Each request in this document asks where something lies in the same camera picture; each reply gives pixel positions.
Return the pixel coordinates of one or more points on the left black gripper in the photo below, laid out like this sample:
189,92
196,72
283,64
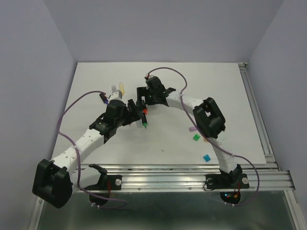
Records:
136,113

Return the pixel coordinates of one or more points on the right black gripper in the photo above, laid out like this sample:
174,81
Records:
143,91

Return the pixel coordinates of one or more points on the green black highlighter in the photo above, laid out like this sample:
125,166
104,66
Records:
144,120

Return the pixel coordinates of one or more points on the yellow pastel highlighter body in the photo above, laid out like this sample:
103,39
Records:
121,87

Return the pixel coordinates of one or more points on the peach pastel highlighter body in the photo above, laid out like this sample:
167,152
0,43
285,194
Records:
113,88

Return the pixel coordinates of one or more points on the purple black highlighter body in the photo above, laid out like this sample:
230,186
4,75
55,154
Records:
103,98

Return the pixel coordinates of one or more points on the lilac highlighter cap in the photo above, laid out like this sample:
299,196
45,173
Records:
191,129

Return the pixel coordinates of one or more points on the green highlighter cap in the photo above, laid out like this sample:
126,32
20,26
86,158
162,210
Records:
196,137

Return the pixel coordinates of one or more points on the blue highlighter cap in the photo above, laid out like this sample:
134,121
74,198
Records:
207,158

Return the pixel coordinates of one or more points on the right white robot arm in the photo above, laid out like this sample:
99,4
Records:
208,118

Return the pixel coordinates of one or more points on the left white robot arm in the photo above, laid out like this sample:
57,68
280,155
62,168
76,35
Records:
57,179

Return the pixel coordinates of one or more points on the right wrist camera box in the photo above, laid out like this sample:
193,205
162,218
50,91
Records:
148,76

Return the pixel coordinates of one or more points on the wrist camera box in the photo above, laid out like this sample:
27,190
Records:
116,95
148,76

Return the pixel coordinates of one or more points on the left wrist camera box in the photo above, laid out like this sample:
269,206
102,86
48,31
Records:
116,95

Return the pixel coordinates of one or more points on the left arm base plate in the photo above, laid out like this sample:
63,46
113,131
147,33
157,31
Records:
102,182

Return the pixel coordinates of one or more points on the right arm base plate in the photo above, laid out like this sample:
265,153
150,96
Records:
218,181

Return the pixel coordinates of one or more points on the aluminium right side rail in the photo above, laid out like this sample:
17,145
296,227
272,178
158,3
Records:
261,129

